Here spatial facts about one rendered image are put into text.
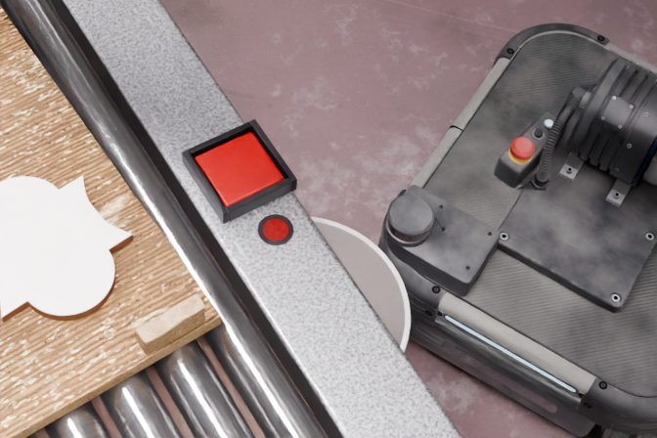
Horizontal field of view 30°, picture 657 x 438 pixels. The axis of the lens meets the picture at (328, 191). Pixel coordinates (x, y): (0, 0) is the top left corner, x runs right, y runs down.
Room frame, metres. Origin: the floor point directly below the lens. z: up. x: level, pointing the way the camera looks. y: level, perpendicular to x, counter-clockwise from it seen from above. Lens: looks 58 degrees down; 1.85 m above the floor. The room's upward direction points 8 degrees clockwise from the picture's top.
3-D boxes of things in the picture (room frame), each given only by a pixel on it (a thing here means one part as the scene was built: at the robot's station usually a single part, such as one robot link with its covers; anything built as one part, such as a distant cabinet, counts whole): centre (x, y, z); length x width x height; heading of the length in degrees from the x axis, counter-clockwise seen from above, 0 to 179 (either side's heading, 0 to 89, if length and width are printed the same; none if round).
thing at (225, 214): (0.60, 0.08, 0.92); 0.08 x 0.08 x 0.02; 38
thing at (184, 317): (0.43, 0.11, 0.95); 0.06 x 0.02 x 0.03; 132
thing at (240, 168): (0.60, 0.08, 0.92); 0.06 x 0.06 x 0.01; 38
